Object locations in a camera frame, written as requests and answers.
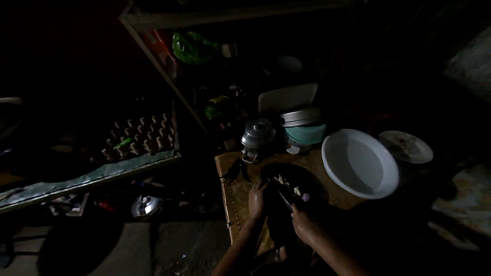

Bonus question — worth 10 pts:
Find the person's left hand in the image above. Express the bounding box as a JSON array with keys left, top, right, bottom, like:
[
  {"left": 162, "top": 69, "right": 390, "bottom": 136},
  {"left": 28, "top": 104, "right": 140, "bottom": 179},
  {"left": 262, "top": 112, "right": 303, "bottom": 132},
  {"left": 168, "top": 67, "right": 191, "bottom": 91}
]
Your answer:
[{"left": 249, "top": 181, "right": 270, "bottom": 220}]

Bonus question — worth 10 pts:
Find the person's right hand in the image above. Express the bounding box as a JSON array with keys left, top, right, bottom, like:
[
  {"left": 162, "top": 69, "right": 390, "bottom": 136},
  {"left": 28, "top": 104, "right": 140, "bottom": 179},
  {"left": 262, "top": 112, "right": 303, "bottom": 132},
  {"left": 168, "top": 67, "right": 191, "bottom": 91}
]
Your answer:
[{"left": 291, "top": 203, "right": 321, "bottom": 247}]

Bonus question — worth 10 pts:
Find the knife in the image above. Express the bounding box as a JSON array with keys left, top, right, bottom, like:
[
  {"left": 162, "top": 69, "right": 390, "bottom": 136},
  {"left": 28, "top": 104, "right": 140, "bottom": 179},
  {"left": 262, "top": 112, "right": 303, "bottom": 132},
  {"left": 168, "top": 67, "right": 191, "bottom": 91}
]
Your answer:
[{"left": 278, "top": 191, "right": 294, "bottom": 212}]

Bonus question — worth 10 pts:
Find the person's left forearm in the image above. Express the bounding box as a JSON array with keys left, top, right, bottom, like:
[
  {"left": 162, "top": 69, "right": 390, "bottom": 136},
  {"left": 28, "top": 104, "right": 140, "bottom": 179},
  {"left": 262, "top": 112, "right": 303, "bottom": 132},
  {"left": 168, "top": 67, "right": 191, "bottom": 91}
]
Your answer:
[{"left": 211, "top": 215, "right": 266, "bottom": 276}]

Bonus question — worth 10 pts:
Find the person's right forearm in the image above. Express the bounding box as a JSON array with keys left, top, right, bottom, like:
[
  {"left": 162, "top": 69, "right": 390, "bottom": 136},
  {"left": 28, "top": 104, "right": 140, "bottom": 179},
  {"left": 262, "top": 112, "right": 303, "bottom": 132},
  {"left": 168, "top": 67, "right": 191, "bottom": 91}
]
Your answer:
[{"left": 310, "top": 229, "right": 364, "bottom": 276}]

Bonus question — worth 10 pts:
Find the pile of garlic cloves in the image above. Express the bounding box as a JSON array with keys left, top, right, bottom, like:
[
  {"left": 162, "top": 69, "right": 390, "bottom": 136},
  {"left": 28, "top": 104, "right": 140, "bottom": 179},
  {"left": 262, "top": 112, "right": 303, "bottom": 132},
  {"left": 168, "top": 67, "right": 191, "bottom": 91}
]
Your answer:
[{"left": 273, "top": 175, "right": 302, "bottom": 196}]

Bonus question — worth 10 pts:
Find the brown patterned tablecloth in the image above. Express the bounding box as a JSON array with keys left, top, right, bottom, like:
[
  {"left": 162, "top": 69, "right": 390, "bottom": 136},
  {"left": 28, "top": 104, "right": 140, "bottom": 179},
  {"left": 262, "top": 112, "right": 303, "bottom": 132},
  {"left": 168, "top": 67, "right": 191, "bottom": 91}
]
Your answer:
[{"left": 215, "top": 147, "right": 368, "bottom": 257}]

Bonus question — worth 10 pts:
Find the bunch of dark vegetables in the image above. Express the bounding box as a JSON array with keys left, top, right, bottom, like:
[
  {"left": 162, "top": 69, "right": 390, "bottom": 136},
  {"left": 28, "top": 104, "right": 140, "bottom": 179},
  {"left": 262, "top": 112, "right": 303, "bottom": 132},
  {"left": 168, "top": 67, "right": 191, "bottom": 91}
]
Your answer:
[{"left": 220, "top": 158, "right": 252, "bottom": 182}]

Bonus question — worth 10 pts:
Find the dark round cutting board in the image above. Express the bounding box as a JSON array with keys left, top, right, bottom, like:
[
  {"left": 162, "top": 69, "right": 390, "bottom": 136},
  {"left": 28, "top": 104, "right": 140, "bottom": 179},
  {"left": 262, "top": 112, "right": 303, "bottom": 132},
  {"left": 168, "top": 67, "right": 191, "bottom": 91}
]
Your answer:
[{"left": 261, "top": 163, "right": 329, "bottom": 216}]

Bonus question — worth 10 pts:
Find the silver pot with lid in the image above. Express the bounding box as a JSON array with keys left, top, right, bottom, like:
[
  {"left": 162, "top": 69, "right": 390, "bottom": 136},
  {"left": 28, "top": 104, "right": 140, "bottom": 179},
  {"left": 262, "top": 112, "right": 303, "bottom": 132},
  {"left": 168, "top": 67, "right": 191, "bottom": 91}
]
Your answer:
[{"left": 241, "top": 118, "right": 276, "bottom": 164}]

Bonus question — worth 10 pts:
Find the teal plastic basin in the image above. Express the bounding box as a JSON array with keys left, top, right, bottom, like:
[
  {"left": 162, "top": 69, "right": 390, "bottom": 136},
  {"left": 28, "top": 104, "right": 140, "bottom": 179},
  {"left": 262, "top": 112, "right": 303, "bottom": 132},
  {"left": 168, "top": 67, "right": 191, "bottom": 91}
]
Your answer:
[{"left": 284, "top": 124, "right": 327, "bottom": 145}]

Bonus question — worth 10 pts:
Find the large white basin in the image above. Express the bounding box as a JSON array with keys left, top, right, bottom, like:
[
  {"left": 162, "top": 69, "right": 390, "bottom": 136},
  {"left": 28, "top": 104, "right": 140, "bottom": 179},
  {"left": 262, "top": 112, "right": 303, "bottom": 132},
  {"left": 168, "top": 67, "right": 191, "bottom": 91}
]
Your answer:
[{"left": 322, "top": 129, "right": 400, "bottom": 200}]

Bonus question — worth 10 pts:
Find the silver round pan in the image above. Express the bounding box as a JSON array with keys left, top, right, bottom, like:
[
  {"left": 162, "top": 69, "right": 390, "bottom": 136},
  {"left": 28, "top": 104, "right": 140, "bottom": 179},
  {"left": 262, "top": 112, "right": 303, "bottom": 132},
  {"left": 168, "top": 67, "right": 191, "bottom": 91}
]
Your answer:
[{"left": 280, "top": 107, "right": 321, "bottom": 128}]

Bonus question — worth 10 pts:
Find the grey rectangular tray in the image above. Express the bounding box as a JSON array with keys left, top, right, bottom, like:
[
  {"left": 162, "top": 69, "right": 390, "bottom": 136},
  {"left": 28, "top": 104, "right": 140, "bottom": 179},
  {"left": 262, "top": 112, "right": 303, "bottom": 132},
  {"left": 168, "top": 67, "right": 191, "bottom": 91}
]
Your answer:
[{"left": 259, "top": 83, "right": 318, "bottom": 116}]

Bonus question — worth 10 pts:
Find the shiny silver pot lid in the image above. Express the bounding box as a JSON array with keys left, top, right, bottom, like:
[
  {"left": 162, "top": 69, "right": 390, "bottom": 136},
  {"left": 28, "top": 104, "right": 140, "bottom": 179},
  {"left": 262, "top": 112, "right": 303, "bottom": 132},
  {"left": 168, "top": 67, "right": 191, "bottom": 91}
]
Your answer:
[{"left": 131, "top": 195, "right": 164, "bottom": 219}]

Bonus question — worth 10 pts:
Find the egg carton tray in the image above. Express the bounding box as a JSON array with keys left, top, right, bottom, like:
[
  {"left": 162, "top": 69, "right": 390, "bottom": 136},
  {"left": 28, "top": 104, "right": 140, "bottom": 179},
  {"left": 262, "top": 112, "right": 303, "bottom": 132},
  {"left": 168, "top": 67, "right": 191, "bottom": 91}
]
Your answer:
[{"left": 91, "top": 113, "right": 177, "bottom": 163}]

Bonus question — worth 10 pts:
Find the grey round bowl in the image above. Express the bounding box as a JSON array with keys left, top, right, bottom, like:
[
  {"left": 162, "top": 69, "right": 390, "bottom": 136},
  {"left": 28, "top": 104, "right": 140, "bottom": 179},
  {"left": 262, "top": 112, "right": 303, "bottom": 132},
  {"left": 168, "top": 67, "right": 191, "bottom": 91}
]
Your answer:
[{"left": 275, "top": 55, "right": 304, "bottom": 74}]

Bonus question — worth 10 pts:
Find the patterned oval plate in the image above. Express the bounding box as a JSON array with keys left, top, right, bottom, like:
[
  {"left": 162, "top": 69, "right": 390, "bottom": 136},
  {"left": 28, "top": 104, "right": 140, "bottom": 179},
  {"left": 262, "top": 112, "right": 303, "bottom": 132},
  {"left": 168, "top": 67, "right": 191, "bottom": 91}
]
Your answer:
[{"left": 379, "top": 131, "right": 434, "bottom": 164}]

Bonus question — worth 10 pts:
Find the green covered side table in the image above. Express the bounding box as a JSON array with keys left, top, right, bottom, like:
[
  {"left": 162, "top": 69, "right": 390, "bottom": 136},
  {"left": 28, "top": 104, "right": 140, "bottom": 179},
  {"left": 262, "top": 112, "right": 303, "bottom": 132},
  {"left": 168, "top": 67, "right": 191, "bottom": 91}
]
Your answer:
[{"left": 0, "top": 149, "right": 182, "bottom": 214}]

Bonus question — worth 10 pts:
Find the stained patterned cloth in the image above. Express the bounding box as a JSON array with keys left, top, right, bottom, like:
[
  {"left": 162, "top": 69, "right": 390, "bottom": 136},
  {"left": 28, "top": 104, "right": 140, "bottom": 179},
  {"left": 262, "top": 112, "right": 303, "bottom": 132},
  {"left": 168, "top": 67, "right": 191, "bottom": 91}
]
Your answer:
[{"left": 428, "top": 165, "right": 491, "bottom": 251}]

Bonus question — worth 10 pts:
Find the wooden shelf frame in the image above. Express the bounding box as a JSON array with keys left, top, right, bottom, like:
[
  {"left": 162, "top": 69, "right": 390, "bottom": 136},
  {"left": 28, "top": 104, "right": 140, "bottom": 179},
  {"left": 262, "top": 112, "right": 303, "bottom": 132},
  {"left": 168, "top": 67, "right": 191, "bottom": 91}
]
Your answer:
[{"left": 118, "top": 0, "right": 351, "bottom": 133}]

